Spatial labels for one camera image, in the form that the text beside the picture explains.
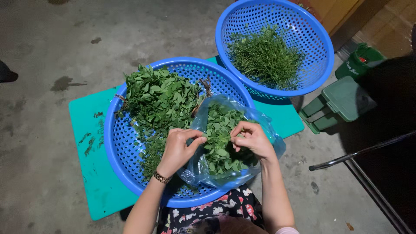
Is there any clear blue plastic bag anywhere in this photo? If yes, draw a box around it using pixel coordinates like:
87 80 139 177
177 94 287 192

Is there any dark object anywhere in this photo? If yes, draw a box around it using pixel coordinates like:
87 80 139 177
0 59 19 83

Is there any large blue perforated plastic basket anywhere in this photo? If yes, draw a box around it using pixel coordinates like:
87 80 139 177
104 57 257 208

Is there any person's pink sleeve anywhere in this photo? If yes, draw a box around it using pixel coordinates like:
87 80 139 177
275 226 300 234

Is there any pile of stripped green stems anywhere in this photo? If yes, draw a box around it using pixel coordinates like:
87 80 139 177
226 23 306 91

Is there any metal floor rail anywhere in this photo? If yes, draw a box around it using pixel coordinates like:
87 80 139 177
344 158 416 234

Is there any pile of green leafy branches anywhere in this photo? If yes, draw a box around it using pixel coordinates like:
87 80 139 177
114 63 214 182

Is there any person's left hand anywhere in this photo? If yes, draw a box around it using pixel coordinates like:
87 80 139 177
157 128 208 178

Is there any wooden door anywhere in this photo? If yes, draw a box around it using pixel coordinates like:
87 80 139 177
289 0 390 37

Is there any metal rod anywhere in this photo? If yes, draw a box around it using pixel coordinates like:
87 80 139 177
308 130 416 172

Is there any person's right hand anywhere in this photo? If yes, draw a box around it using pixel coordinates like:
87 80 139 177
230 121 279 162

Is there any gold wrist bracelet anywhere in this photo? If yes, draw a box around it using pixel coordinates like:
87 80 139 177
153 170 173 184

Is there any teal plastic mat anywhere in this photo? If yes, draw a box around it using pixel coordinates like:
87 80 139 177
68 56 305 221

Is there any green plastic stool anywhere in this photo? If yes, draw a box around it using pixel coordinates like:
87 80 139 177
298 76 378 135

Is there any person's floral black dress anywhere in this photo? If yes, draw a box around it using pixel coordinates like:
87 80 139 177
157 184 266 234

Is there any heap of picked green leaves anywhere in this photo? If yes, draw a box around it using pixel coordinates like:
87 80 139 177
201 102 260 177

